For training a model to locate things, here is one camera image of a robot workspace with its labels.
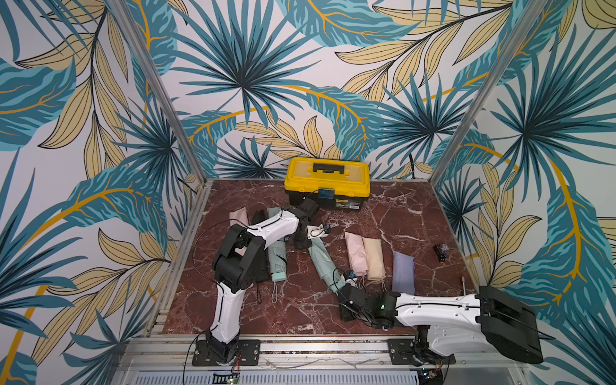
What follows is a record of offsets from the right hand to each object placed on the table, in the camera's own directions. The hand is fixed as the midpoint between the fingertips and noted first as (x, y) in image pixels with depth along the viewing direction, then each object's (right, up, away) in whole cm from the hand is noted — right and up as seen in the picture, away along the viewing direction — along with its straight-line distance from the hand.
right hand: (338, 306), depth 82 cm
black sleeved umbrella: (-28, +12, +7) cm, 31 cm away
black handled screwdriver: (+47, +8, +7) cm, 48 cm away
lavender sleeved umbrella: (+25, +10, +5) cm, 27 cm away
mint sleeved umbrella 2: (-4, +13, +8) cm, 15 cm away
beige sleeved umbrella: (+15, +14, +9) cm, 23 cm away
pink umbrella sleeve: (-40, +31, +21) cm, 54 cm away
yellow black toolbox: (+7, +45, +15) cm, 48 cm away
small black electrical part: (+41, +17, +10) cm, 45 cm away
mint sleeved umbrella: (-22, +16, +8) cm, 29 cm away
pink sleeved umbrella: (+8, +16, +8) cm, 20 cm away
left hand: (-14, +21, +13) cm, 28 cm away
